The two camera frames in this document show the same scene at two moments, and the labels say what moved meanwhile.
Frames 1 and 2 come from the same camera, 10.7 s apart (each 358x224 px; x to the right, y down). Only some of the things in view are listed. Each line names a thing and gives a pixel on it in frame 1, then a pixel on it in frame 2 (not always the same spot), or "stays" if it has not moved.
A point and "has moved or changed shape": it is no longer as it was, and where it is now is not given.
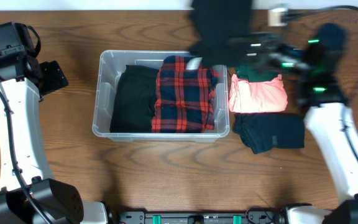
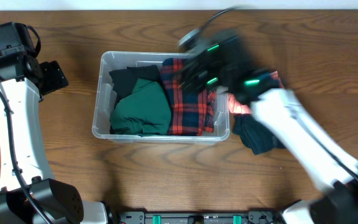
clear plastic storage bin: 147,96 stays
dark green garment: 255,73 has moved or changed shape
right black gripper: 255,58 → 193,74
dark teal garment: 262,132 stays
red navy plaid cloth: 185,91 stays
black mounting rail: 252,217 stays
